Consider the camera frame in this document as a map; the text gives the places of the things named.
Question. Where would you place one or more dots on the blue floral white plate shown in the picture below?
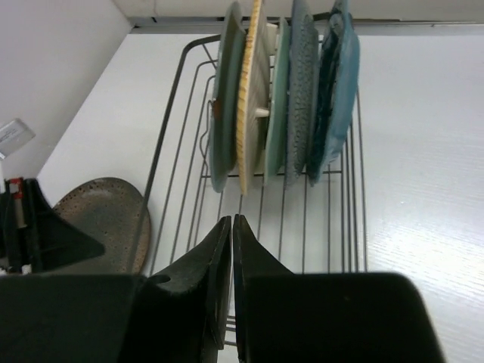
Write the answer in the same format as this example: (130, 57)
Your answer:
(303, 74)

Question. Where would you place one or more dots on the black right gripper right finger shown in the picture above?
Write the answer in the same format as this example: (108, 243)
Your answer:
(250, 259)

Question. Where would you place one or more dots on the orange woven square plate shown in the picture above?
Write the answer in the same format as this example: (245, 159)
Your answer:
(253, 94)

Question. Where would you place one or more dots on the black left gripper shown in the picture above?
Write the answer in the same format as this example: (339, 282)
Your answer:
(34, 237)

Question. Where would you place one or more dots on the light green flower plate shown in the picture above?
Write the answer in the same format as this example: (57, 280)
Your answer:
(276, 138)

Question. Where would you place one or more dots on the grey-blue round plate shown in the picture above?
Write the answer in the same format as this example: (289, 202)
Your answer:
(222, 144)

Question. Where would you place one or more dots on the grey wire dish rack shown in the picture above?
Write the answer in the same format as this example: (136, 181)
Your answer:
(319, 228)

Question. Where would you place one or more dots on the teal scalloped plate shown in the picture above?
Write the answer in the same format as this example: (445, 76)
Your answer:
(337, 87)

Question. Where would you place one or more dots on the brown speckled round plate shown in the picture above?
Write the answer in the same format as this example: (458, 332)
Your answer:
(108, 210)

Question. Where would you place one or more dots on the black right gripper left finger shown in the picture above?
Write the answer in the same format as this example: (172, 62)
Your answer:
(195, 291)

